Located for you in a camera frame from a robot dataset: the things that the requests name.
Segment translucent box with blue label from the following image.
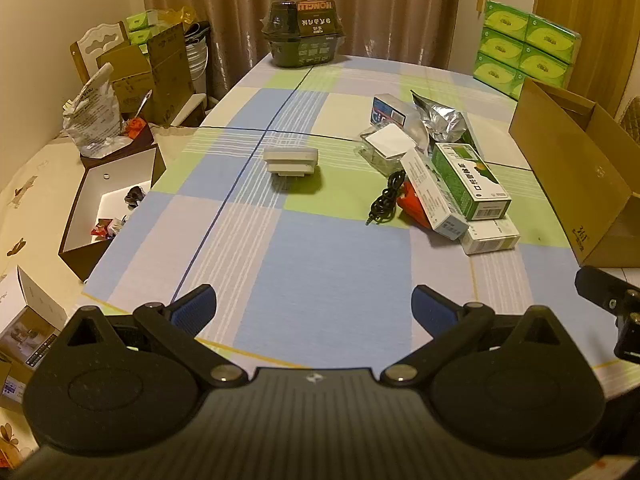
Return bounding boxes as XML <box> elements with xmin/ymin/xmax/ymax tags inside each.
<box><xmin>372</xmin><ymin>94</ymin><xmax>417</xmax><ymax>130</ymax></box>

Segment white plastic bucket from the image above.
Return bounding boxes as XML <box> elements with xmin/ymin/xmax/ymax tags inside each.
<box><xmin>185</xmin><ymin>40</ymin><xmax>209</xmax><ymax>97</ymax></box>

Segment white picture box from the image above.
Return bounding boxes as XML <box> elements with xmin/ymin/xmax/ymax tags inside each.
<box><xmin>0</xmin><ymin>266</ymin><xmax>69</xmax><ymax>372</ymax></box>

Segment woven beige chair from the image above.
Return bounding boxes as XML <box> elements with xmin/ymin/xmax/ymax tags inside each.
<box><xmin>617</xmin><ymin>101</ymin><xmax>640</xmax><ymax>141</ymax></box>

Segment large cardboard box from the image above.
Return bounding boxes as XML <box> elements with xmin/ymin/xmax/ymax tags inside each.
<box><xmin>509</xmin><ymin>78</ymin><xmax>640</xmax><ymax>268</ymax></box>

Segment yellow plastic bag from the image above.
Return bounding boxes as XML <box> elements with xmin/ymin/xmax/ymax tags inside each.
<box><xmin>160</xmin><ymin>6</ymin><xmax>199</xmax><ymax>27</ymax></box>

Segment black audio cable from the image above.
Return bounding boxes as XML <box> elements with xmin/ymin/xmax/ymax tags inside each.
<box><xmin>366</xmin><ymin>170</ymin><xmax>407</xmax><ymax>226</ymax></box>

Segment clear acrylic box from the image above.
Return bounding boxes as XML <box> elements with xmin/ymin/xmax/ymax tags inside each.
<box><xmin>359</xmin><ymin>126</ymin><xmax>420</xmax><ymax>176</ymax></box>

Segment tall brown cardboard carton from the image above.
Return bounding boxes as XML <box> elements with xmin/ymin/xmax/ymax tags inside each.
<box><xmin>147</xmin><ymin>24</ymin><xmax>196</xmax><ymax>126</ymax></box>

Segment white carved chair back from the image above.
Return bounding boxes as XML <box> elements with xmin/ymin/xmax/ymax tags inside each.
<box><xmin>70</xmin><ymin>22</ymin><xmax>131</xmax><ymax>86</ymax></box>

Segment stack of green tissue packs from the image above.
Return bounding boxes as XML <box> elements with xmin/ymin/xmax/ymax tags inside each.
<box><xmin>472</xmin><ymin>0</ymin><xmax>583</xmax><ymax>102</ymax></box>

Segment orange packet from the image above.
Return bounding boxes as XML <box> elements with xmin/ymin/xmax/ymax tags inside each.
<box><xmin>397</xmin><ymin>180</ymin><xmax>436</xmax><ymax>231</ymax></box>

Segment checked tablecloth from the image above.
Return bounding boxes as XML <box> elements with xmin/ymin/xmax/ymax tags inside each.
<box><xmin>82</xmin><ymin>52</ymin><xmax>640</xmax><ymax>401</ymax></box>

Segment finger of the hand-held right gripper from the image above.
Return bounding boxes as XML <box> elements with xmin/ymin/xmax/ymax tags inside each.
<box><xmin>575</xmin><ymin>266</ymin><xmax>640</xmax><ymax>361</ymax></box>

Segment wooden door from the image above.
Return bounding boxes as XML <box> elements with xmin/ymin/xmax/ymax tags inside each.
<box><xmin>532</xmin><ymin>0</ymin><xmax>640</xmax><ymax>116</ymax></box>

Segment silver foil bag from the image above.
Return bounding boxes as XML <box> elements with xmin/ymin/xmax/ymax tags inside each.
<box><xmin>411</xmin><ymin>91</ymin><xmax>482</xmax><ymax>157</ymax></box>

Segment brown box with white inside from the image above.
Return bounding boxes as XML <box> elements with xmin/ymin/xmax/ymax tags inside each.
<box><xmin>59</xmin><ymin>144</ymin><xmax>167</xmax><ymax>281</ymax></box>

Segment dark plastic-wrapped gift box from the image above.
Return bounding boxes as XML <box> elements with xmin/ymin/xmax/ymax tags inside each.
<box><xmin>260</xmin><ymin>0</ymin><xmax>347</xmax><ymax>69</ymax></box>

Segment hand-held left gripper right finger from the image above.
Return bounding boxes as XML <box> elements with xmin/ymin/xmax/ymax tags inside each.
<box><xmin>381</xmin><ymin>284</ymin><xmax>581</xmax><ymax>389</ymax></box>

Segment loose green tissue pack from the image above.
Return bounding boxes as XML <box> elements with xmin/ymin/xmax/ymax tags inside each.
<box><xmin>126</xmin><ymin>11</ymin><xmax>164</xmax><ymax>31</ymax></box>
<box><xmin>129</xmin><ymin>28</ymin><xmax>167</xmax><ymax>47</ymax></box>

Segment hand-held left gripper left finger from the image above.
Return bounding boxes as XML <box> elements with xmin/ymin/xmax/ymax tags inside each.
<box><xmin>47</xmin><ymin>284</ymin><xmax>247</xmax><ymax>389</ymax></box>

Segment red snack packets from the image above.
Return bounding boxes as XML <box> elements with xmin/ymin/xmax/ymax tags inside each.
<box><xmin>91</xmin><ymin>217</ymin><xmax>124</xmax><ymax>239</ymax></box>

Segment green medicine box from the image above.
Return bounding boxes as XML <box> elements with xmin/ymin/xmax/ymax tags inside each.
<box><xmin>431</xmin><ymin>142</ymin><xmax>512</xmax><ymax>222</ymax></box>

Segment printed clear plastic bag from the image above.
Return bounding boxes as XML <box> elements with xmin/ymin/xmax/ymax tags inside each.
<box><xmin>62</xmin><ymin>64</ymin><xmax>133</xmax><ymax>159</ymax></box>

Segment flat white medicine box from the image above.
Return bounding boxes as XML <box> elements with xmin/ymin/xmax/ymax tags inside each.
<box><xmin>459</xmin><ymin>220</ymin><xmax>521</xmax><ymax>256</ymax></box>

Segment metal utensil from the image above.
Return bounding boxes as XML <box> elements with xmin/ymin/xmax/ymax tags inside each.
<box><xmin>134</xmin><ymin>89</ymin><xmax>154</xmax><ymax>122</ymax></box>

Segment low brown cardboard carton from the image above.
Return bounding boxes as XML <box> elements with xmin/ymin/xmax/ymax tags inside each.
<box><xmin>96</xmin><ymin>44</ymin><xmax>156</xmax><ymax>118</ymax></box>

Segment brown curtain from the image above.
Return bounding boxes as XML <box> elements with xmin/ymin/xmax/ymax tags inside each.
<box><xmin>137</xmin><ymin>0</ymin><xmax>463</xmax><ymax>68</ymax></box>

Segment long white medicine box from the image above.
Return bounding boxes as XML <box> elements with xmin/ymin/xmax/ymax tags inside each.
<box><xmin>400</xmin><ymin>150</ymin><xmax>470</xmax><ymax>243</ymax></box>

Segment white power adapter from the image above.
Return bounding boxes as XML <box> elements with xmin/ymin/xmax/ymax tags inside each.
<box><xmin>264</xmin><ymin>147</ymin><xmax>320</xmax><ymax>179</ymax></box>

